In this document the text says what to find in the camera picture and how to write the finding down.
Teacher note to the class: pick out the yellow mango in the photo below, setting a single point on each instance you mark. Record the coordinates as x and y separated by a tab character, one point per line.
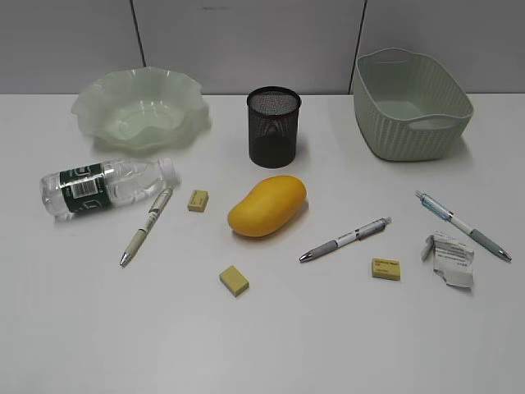
268	206

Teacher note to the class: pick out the blue clear retractable pen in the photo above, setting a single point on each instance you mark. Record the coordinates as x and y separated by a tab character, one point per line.
448	216

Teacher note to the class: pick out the clear water bottle green label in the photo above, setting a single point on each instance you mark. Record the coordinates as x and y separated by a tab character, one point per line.
108	184

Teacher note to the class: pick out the white waste paper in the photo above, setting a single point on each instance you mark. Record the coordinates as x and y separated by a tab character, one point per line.
451	260

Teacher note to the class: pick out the yellow eraser near bottle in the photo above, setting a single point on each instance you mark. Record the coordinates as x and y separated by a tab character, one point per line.
198	201

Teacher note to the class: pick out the black mesh pen holder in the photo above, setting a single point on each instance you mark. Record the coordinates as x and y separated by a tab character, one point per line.
273	114

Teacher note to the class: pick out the yellow eraser front centre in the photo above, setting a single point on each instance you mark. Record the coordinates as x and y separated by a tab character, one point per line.
234	280

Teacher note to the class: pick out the cream green retractable pen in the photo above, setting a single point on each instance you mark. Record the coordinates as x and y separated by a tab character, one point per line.
142	233

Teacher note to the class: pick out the grey white retractable pen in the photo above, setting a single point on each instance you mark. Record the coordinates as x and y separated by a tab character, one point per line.
356	235

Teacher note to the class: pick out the yellow eraser right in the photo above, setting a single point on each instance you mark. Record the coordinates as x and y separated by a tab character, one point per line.
386	269

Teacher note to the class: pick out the pale green wavy glass plate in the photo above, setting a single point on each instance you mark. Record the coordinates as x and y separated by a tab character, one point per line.
143	109

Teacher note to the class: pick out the pale green plastic basket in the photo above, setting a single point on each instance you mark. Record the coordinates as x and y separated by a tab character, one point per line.
408	107

